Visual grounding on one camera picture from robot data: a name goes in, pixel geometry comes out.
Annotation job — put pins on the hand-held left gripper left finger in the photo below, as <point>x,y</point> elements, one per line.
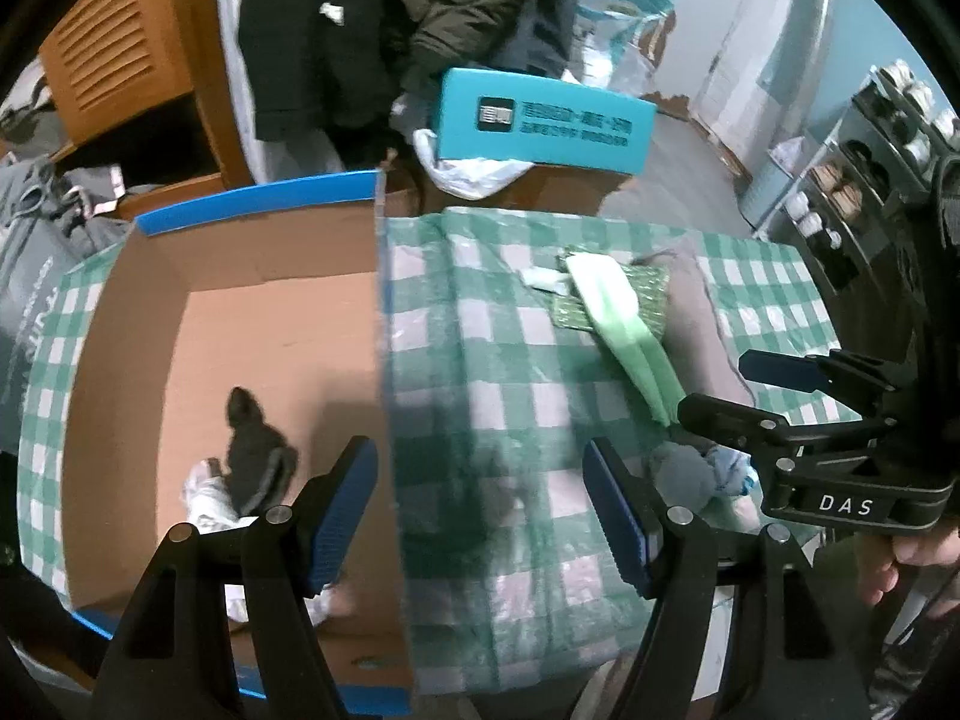
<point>341,517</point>

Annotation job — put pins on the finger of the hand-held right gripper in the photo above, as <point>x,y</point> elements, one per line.
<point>720,416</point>
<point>780,369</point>

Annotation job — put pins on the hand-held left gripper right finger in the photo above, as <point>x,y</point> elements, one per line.
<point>615,510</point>

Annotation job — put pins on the light blue sock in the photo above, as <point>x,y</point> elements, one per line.
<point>731,472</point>

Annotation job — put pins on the dark grey sock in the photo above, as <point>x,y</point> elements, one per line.
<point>251,450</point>

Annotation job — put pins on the light green cloth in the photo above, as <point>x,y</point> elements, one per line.
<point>622,322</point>

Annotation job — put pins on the white sock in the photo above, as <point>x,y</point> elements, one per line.
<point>206,499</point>

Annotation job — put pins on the green scouring pad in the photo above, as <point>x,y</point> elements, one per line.
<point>645,292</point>

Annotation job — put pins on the blue-edged cardboard box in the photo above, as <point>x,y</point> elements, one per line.
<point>225,345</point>

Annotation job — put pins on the white fluffy cloth piece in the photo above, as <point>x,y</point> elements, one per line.
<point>544,279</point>

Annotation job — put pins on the person's right hand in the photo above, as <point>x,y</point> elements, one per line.
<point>881,570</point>

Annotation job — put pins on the beige cloth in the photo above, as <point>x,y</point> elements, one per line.
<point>705,330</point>

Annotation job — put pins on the green checked tablecloth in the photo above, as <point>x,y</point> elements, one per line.
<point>510,390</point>

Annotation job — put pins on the light blue trash bin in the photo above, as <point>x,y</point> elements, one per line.
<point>772,187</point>

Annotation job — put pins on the shoe rack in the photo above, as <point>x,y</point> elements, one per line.
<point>862,165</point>

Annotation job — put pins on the large brown cardboard box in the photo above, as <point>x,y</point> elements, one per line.
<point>555,191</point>

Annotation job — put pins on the teal printed box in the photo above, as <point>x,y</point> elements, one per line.
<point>540,120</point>

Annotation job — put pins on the white plastic bag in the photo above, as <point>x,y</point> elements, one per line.
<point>465,176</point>

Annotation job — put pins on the teal plastic bag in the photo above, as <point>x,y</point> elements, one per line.
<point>622,7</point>

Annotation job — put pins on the white plastic cover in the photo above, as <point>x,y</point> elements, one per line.
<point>234,52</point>

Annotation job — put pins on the dark jacket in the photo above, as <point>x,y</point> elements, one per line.
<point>375,30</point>

